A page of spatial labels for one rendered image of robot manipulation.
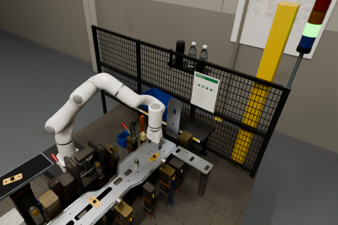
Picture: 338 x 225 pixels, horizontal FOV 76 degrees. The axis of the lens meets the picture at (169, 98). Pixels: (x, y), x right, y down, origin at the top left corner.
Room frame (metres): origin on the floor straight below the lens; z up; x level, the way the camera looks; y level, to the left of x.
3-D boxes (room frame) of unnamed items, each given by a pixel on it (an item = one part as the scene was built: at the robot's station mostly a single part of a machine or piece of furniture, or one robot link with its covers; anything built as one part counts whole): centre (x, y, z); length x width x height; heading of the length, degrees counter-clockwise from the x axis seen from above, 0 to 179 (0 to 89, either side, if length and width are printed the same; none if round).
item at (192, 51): (1.66, -0.17, 1.53); 0.07 x 0.07 x 0.20
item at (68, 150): (1.17, 0.77, 0.89); 0.19 x 0.19 x 0.18
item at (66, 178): (0.79, 0.58, 0.89); 0.12 x 0.07 x 0.38; 55
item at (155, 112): (1.05, 0.08, 1.37); 0.09 x 0.08 x 0.13; 167
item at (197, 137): (1.55, 0.04, 1.02); 0.90 x 0.22 x 0.03; 55
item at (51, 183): (0.74, 0.61, 0.90); 0.05 x 0.05 x 0.40; 55
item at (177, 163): (1.02, -0.09, 0.84); 0.12 x 0.07 x 0.28; 55
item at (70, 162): (0.89, 0.49, 0.95); 0.18 x 0.13 x 0.49; 145
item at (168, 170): (0.91, -0.03, 0.87); 0.12 x 0.07 x 0.35; 55
